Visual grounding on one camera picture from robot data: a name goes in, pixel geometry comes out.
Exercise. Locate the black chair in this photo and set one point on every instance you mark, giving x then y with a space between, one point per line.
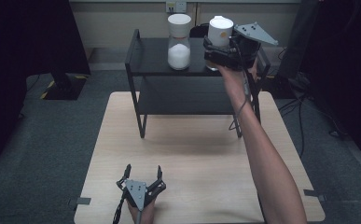
199 31

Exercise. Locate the black two-tier shelf rack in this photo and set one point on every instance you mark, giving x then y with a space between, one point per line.
156 59

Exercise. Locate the dark table edge tab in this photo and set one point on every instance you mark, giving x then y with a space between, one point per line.
314 194
81 201

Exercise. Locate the person's left hand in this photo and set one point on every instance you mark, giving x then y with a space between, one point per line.
145 216

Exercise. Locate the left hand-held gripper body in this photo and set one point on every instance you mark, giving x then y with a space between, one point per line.
136 190

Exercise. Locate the white wall socket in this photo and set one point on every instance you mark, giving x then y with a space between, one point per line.
176 6

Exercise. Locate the dark curtain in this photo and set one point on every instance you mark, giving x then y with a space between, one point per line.
19 62
346 62

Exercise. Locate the black stand base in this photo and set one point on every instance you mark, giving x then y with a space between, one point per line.
63 88

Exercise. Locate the glass jar with spout lid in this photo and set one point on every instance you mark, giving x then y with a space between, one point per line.
220 31

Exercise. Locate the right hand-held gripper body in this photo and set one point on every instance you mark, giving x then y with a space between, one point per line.
248 46

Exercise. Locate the grey upright stand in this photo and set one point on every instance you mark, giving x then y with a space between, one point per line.
298 43

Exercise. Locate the person's right hand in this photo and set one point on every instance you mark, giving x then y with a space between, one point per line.
238 84

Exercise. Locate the glass jar of white powder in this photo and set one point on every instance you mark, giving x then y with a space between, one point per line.
179 54

